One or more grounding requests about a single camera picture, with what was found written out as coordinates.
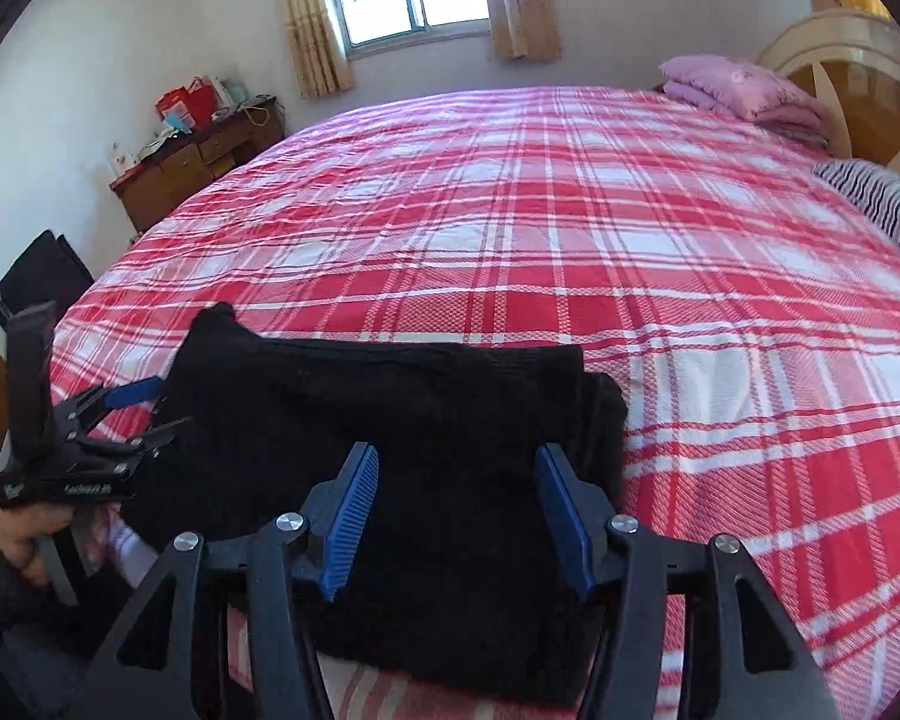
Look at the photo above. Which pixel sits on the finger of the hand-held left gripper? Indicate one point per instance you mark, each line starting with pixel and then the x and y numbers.
pixel 135 392
pixel 157 436

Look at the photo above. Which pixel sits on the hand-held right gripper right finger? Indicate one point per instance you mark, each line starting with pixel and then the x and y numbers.
pixel 562 517

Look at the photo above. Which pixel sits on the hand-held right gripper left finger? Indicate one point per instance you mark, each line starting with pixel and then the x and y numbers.
pixel 351 517

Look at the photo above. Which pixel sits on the black pants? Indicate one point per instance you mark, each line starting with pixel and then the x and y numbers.
pixel 435 427

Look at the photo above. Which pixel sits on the person's left hand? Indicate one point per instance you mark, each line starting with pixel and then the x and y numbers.
pixel 19 536

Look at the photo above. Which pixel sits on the black bag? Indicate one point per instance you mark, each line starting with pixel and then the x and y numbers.
pixel 41 281

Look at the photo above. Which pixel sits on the wooden desk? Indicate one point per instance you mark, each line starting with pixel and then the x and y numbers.
pixel 187 169

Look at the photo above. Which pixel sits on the red plaid bed sheet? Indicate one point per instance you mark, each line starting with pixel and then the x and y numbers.
pixel 570 277

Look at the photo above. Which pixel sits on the red box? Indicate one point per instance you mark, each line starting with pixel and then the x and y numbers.
pixel 174 111

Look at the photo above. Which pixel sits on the teal box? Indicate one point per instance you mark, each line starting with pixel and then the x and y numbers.
pixel 238 94

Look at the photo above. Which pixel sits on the beige curtain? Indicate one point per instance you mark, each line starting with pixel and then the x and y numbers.
pixel 517 0
pixel 311 30

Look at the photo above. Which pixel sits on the striped pillow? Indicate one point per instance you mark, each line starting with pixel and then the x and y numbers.
pixel 881 199

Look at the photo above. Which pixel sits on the pink folded quilt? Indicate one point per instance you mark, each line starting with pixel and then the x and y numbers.
pixel 742 90

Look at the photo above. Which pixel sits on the cream wooden headboard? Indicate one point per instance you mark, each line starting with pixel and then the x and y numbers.
pixel 862 67

